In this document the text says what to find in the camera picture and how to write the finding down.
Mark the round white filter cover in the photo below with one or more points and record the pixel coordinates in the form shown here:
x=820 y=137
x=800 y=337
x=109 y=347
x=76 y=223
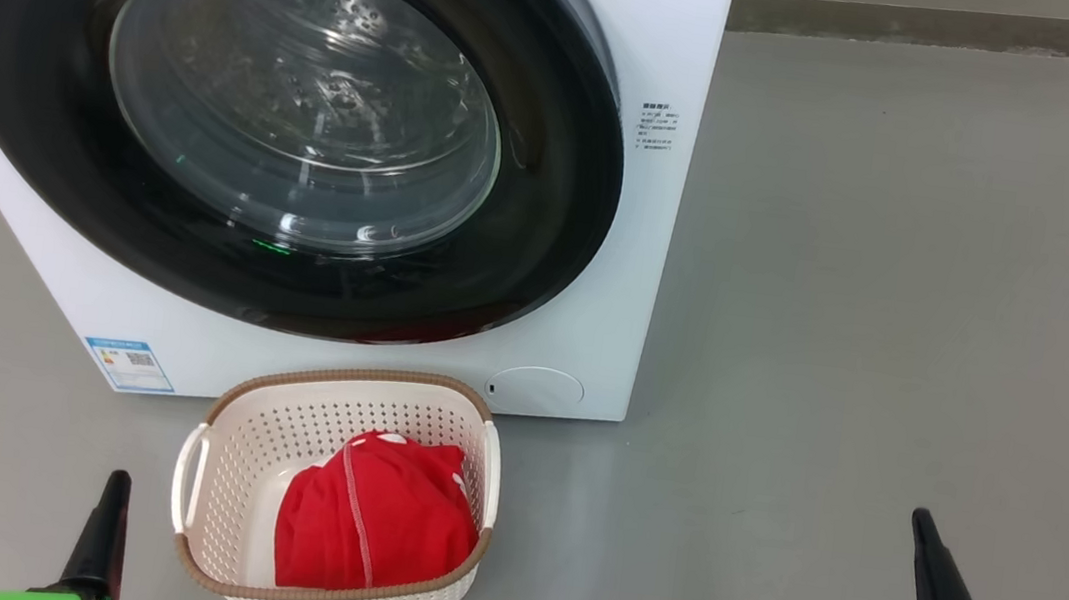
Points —
x=534 y=391

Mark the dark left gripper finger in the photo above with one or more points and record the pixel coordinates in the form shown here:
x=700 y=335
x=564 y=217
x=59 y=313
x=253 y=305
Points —
x=101 y=553

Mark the cream perforated laundry basket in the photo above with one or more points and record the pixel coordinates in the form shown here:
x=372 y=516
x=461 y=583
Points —
x=278 y=432

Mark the grey baseboard strip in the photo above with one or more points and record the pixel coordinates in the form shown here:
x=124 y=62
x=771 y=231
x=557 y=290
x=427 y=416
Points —
x=968 y=31

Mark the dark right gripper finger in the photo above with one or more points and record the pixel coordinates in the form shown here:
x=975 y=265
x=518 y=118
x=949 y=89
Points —
x=948 y=599

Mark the blue energy label sticker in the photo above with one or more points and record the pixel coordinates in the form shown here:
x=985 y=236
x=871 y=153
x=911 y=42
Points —
x=130 y=365

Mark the red garment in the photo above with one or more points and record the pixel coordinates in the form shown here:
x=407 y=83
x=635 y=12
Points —
x=388 y=525

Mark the white front-load washing machine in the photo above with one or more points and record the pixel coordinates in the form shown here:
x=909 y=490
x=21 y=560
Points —
x=646 y=252

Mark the black round glass washer door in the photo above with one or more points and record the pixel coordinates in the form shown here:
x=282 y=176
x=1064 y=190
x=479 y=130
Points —
x=30 y=132

